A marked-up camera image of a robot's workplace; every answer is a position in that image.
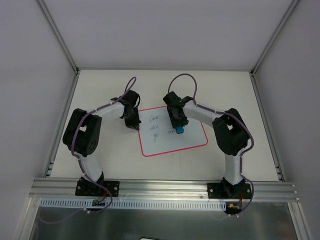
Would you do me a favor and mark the aluminium mounting rail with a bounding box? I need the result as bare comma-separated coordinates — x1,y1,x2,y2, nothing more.
29,177,300,203

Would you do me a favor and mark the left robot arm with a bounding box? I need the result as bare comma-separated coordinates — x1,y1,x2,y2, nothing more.
62,90,141,197

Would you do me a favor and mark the pink framed whiteboard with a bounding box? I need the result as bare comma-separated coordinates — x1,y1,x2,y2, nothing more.
138,106,208,157

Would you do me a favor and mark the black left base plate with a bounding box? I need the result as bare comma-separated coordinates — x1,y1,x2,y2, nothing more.
75,177,120,197

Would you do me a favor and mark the aluminium frame post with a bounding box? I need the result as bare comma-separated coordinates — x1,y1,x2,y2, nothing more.
250,0,301,76
35,0,79,74

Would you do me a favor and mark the white slotted cable duct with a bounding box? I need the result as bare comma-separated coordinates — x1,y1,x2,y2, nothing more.
39,198,227,212

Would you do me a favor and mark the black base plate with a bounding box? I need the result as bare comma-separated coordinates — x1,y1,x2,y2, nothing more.
207,182,252,200
75,177,120,197

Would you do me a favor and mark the right aluminium frame post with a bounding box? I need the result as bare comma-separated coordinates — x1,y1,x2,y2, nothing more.
250,0,301,76

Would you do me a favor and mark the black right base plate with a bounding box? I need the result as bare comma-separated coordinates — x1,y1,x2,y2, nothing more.
207,182,252,200

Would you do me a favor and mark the left aluminium frame post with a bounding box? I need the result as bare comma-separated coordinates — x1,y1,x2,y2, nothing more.
35,0,79,74

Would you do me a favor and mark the blue whiteboard eraser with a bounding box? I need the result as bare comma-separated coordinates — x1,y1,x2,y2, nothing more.
175,126,185,134

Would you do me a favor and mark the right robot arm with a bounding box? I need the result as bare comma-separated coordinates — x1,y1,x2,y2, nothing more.
163,91,254,199

